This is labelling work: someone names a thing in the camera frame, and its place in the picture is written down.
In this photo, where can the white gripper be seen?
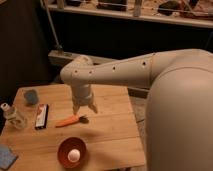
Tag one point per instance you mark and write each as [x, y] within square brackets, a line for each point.
[82, 95]

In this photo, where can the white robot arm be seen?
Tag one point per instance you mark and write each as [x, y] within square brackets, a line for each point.
[179, 106]

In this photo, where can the orange toy carrot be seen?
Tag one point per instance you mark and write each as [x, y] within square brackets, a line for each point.
[72, 120]

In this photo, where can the red bowl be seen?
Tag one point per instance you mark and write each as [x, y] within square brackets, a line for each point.
[66, 146]

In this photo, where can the white egg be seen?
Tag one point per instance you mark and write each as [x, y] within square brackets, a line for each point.
[74, 155]

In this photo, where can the metal pole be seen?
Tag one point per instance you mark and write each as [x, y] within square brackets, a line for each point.
[58, 45]

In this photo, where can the clear plastic bottle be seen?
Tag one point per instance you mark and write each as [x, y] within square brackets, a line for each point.
[13, 116]

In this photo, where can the blue cloth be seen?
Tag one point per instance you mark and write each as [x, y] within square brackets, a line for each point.
[7, 157]

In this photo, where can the wooden shelf with clutter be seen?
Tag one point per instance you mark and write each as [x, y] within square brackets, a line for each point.
[194, 13]

